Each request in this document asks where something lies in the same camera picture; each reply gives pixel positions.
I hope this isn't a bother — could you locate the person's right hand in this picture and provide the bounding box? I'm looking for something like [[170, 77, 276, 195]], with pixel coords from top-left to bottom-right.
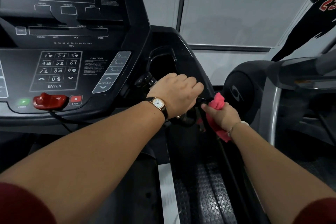
[[201, 102, 242, 133]]

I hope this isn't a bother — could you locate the person's left hand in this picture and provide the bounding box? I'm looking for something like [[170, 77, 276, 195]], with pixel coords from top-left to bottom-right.
[[146, 73, 205, 120]]

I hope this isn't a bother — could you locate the pink cleaning cloth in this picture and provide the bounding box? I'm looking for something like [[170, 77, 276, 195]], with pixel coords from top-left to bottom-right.
[[204, 92, 233, 143]]

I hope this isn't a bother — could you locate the black treadmill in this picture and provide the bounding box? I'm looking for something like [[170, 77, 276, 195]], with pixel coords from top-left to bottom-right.
[[0, 0, 263, 224]]

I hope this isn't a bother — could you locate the person's right forearm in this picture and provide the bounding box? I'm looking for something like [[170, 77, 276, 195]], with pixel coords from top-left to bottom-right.
[[228, 122, 336, 224]]

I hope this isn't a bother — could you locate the person's left forearm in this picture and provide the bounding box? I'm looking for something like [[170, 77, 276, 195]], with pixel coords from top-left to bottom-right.
[[0, 100, 166, 224]]

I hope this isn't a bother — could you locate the black glossy treadmill knob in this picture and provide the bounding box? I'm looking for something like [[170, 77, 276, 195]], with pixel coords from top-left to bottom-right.
[[135, 72, 157, 89]]

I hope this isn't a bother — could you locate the black studded floor mat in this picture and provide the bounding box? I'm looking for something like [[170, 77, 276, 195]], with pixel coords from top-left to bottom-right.
[[169, 162, 238, 224]]

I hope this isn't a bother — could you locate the grey and black exercise machine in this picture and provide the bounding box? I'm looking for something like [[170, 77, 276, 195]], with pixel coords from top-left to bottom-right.
[[223, 48, 336, 159]]

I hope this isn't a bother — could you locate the grey window blind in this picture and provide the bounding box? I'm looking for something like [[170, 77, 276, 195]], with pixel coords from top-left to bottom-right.
[[180, 0, 327, 49]]

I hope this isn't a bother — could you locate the red treadmill safety key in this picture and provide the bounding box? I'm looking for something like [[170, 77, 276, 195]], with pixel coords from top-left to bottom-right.
[[33, 92, 69, 111]]

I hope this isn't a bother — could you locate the dark red long-sleeve top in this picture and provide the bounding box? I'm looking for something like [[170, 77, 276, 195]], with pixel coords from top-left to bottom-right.
[[0, 182, 336, 224]]

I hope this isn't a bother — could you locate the thin gold bracelet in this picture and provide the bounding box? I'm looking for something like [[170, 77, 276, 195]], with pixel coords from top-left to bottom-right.
[[226, 121, 250, 138]]

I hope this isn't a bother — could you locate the gold wristwatch with black strap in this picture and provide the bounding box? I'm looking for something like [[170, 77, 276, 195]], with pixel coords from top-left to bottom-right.
[[145, 96, 169, 121]]

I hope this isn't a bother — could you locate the black athlete silhouette wall decal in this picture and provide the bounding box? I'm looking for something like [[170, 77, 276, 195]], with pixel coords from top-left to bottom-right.
[[271, 0, 336, 62]]

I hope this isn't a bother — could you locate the black safety key cord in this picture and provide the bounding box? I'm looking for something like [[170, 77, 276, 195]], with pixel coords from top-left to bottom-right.
[[48, 110, 79, 133]]

